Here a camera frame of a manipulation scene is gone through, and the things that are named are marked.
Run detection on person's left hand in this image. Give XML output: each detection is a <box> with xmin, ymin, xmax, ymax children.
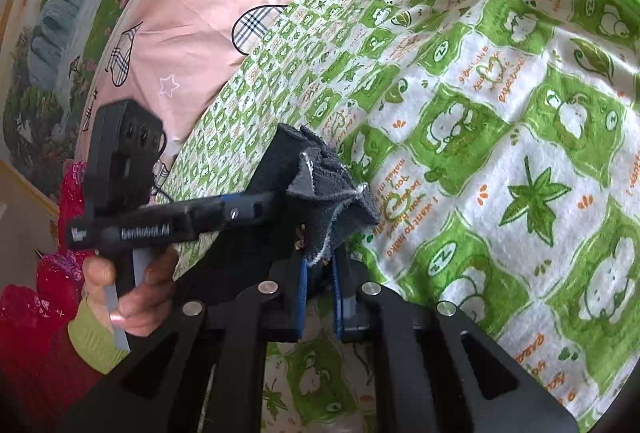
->
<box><xmin>81</xmin><ymin>243</ymin><xmax>180</xmax><ymax>339</ymax></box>

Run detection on red patterned garment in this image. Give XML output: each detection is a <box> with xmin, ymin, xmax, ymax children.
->
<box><xmin>35</xmin><ymin>160</ymin><xmax>103</xmax><ymax>296</ymax></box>

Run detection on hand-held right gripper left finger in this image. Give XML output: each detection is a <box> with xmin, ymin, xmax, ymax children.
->
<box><xmin>57</xmin><ymin>257</ymin><xmax>308</xmax><ymax>433</ymax></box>

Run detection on dark grey pants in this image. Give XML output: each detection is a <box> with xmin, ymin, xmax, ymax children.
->
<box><xmin>172</xmin><ymin>123</ymin><xmax>382</xmax><ymax>314</ymax></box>

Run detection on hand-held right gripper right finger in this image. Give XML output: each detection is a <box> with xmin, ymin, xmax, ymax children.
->
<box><xmin>332</xmin><ymin>253</ymin><xmax>593</xmax><ymax>433</ymax></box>

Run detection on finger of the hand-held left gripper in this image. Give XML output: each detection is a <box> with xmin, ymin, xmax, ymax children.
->
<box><xmin>190</xmin><ymin>191</ymin><xmax>277</xmax><ymax>235</ymax></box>

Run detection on person's left forearm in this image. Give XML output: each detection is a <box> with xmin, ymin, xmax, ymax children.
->
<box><xmin>0</xmin><ymin>284</ymin><xmax>132</xmax><ymax>433</ymax></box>

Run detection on green frog print blanket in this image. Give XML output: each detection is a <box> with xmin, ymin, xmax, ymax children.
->
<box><xmin>152</xmin><ymin>0</ymin><xmax>640</xmax><ymax>433</ymax></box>

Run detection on thin black cable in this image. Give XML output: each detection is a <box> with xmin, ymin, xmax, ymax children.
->
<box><xmin>149</xmin><ymin>128</ymin><xmax>175</xmax><ymax>204</ymax></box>

